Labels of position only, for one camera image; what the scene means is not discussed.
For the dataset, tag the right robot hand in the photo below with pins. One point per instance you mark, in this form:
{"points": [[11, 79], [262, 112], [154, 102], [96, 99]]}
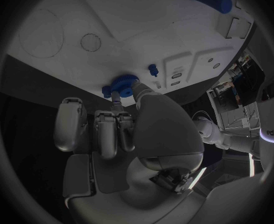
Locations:
{"points": [[164, 127]]}

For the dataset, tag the blue gear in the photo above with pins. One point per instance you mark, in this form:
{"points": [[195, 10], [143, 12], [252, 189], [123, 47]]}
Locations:
{"points": [[124, 85]]}

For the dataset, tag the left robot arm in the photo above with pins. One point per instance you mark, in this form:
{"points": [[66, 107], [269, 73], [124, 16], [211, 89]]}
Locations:
{"points": [[220, 134]]}

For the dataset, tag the white task board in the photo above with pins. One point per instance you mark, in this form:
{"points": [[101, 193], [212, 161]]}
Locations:
{"points": [[136, 31]]}

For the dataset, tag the white peg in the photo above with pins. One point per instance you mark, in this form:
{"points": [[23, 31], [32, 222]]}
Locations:
{"points": [[157, 84]]}

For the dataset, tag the blue plug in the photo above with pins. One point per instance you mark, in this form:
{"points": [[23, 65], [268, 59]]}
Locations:
{"points": [[153, 69]]}

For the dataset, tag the blue peg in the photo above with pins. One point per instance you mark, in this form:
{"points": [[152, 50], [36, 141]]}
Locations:
{"points": [[106, 91]]}

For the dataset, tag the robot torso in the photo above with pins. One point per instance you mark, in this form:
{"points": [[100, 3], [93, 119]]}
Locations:
{"points": [[270, 104]]}

